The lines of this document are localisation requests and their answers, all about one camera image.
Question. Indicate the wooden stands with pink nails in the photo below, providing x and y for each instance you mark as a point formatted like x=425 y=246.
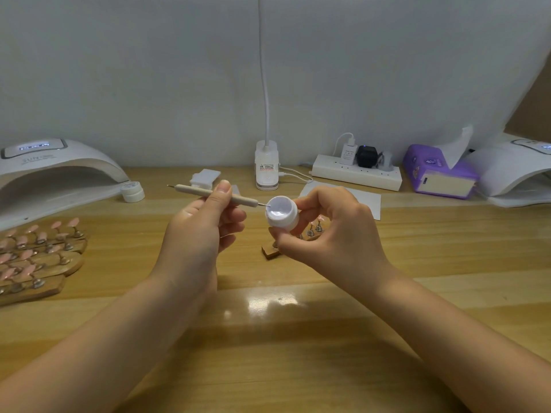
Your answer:
x=36 y=258

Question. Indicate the white desk lamp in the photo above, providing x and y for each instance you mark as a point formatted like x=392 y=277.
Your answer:
x=267 y=166

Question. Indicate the white paper sheet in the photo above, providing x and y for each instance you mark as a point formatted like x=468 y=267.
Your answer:
x=366 y=202

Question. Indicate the person's left forearm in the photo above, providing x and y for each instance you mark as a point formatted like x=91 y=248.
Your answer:
x=82 y=357

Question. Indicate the white tissue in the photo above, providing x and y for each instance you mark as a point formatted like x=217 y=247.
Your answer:
x=456 y=146

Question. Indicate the purple tissue box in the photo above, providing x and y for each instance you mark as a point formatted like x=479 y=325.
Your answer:
x=423 y=169

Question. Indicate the white nail lamp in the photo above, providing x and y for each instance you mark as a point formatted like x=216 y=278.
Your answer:
x=515 y=170
x=52 y=172

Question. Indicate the person's right forearm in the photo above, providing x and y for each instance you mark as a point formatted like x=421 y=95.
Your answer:
x=465 y=352

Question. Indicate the grey plug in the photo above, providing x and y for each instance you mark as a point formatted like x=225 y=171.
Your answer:
x=386 y=161

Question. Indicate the stack of white cotton pads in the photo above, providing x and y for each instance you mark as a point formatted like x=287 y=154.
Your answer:
x=206 y=178

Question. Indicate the white power strip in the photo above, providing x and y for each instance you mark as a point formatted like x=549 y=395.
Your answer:
x=356 y=171

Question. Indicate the small closed white jar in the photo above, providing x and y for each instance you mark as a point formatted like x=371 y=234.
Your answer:
x=132 y=191

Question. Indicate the brown wooden board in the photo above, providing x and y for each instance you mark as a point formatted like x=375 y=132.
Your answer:
x=532 y=107

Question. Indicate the wooden nail holder strip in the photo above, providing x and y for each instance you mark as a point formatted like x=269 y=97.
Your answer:
x=271 y=251

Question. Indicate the person's left hand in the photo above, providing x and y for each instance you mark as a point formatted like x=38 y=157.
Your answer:
x=194 y=241

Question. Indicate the person's right hand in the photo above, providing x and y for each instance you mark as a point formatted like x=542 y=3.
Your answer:
x=344 y=245

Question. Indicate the grey dotting pen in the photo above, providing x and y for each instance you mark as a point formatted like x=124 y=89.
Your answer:
x=194 y=191

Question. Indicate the white gel jar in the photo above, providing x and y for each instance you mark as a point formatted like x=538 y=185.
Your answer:
x=281 y=212

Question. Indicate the white charger plug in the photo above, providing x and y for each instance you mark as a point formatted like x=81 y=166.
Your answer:
x=348 y=153

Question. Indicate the black plug adapter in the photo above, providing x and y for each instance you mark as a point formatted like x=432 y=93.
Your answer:
x=367 y=156

